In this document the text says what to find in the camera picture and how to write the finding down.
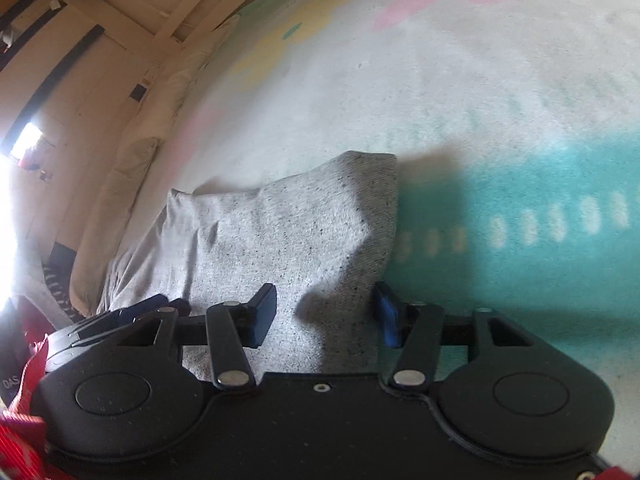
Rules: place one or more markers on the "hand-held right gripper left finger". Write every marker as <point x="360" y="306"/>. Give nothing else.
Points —
<point x="265" y="316"/>

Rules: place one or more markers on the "striped dark cloth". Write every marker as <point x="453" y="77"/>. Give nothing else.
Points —
<point x="57" y="277"/>

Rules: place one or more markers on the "pastel patterned rug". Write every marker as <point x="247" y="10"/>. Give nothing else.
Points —
<point x="450" y="85"/>

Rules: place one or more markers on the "grey pants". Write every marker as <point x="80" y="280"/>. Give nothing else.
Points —
<point x="280" y="240"/>

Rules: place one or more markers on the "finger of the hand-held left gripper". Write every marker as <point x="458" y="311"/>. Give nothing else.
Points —
<point x="145" y="306"/>

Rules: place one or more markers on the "black wall strip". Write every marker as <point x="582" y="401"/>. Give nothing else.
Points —
<point x="30" y="35"/>
<point x="55" y="77"/>

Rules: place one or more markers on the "cream cushion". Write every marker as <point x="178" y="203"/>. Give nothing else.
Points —
<point x="112" y="220"/>
<point x="200" y="75"/>

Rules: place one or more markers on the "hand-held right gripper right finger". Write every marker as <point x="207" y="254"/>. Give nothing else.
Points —
<point x="387" y="316"/>

